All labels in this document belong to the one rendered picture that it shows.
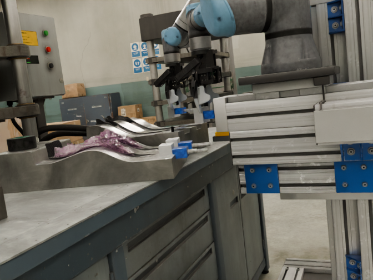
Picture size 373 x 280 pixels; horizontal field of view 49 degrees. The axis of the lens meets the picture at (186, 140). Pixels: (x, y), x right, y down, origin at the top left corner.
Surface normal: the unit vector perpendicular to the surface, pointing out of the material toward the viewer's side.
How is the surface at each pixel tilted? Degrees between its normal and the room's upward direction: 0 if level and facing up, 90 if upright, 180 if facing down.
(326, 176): 90
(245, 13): 106
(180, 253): 90
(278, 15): 119
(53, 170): 90
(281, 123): 90
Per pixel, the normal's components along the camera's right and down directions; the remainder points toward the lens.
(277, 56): -0.64, -0.14
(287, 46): -0.31, -0.15
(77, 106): -0.34, 0.16
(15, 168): -0.13, 0.14
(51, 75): 0.90, -0.06
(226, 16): 0.18, 0.51
